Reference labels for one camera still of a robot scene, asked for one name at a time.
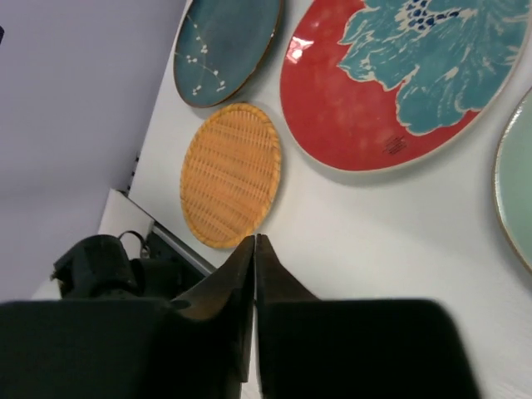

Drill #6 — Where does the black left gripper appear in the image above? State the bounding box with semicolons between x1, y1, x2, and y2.
50;234;142;299

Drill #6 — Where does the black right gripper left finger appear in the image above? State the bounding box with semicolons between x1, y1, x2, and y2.
1;237;254;398

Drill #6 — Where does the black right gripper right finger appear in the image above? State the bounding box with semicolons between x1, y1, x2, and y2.
254;234;478;398

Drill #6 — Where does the woven bamboo round tray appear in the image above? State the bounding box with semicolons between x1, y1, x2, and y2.
180;103;282;249

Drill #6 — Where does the dark teal blossom plate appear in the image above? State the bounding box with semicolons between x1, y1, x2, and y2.
173;0;284;108

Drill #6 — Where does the red plate with teal flower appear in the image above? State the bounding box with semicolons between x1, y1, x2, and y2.
280;1;531;173

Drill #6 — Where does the mint green flower plate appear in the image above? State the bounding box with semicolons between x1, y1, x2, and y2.
492;91;531;271

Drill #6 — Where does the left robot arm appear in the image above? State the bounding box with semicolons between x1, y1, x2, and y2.
51;230;204;300

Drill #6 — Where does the aluminium table edge rail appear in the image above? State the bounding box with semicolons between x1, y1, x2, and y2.
98;154;215;278

